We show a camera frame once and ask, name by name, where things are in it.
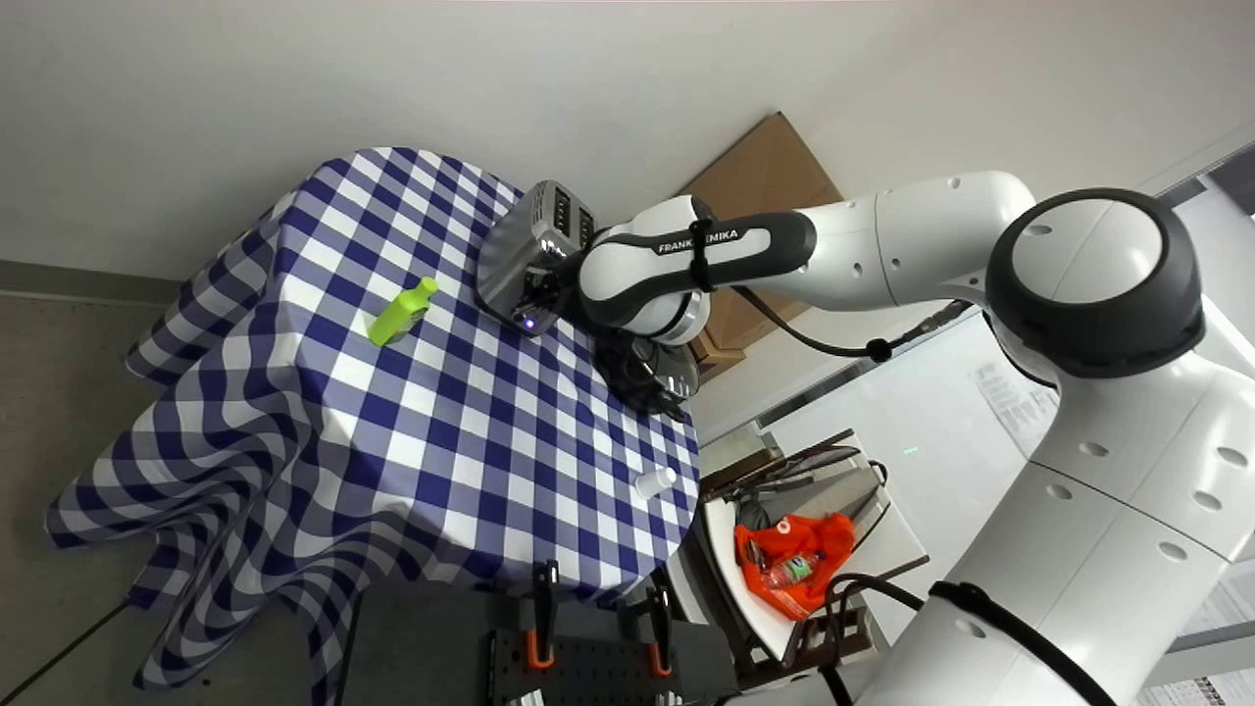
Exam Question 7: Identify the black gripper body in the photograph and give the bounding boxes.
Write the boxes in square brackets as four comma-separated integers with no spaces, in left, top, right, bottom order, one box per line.
[521,249,595,336]

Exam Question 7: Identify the stainless steel toaster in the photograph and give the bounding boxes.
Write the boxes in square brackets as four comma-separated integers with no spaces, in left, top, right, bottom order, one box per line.
[471,177,599,326]

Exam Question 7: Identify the black cooking pot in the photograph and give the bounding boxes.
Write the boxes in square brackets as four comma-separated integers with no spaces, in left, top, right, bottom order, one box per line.
[599,326,704,424]

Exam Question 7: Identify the green plastic bottle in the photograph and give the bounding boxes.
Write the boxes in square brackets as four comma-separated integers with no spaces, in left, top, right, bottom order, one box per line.
[363,273,441,349]

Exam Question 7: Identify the blue white checkered tablecloth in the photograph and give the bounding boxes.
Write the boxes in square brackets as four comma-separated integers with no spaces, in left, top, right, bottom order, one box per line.
[46,140,704,692]

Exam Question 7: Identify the large plain cardboard box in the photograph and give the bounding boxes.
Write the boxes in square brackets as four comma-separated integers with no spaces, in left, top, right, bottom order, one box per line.
[669,110,845,377]

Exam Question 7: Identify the black orange spring clamp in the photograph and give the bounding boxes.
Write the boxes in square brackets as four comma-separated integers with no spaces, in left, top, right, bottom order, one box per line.
[637,582,687,681]
[521,560,564,677]

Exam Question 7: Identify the orange plastic bag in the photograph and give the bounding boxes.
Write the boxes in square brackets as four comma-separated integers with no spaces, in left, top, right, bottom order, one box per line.
[734,510,862,625]

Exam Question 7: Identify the black wire rack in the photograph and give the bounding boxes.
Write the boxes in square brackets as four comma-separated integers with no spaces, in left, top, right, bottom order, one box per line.
[709,429,933,662]

